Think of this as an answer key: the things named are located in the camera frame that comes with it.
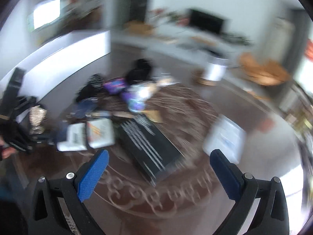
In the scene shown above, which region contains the white sunscreen tube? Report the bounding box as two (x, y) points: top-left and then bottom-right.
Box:
(56, 118), (115, 152)

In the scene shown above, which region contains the black rectangular box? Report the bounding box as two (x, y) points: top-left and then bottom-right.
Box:
(116, 114), (183, 186)

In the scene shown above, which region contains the clear plastic floss box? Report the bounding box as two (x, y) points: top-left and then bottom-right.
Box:
(203, 115), (246, 165)

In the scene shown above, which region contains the purple toy wand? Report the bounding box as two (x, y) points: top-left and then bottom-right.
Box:
(103, 78), (152, 112)

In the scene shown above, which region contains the black fabric pouch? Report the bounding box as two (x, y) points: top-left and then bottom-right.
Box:
(125, 58), (153, 85)

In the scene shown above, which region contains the bundle of wooden sticks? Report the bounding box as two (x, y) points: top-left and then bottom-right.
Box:
(149, 74), (179, 88)

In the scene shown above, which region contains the person's left hand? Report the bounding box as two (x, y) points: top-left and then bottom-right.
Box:
(0, 137), (16, 160)

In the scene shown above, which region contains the white cardboard box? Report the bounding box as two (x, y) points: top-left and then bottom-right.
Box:
(0, 30), (112, 118)

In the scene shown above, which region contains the orange lounge chair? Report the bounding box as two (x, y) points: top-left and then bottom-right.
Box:
(239, 52), (291, 87)

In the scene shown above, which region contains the clear cylindrical jar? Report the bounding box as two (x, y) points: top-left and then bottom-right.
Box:
(195, 54), (229, 86)

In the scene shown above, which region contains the brown cardboard box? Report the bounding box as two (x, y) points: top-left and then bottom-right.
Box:
(124, 21), (154, 36)

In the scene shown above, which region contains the white tv cabinet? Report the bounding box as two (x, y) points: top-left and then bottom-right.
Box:
(111, 23), (249, 66)

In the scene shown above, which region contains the black flat television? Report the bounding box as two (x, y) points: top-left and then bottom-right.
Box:
(189, 9), (228, 35)

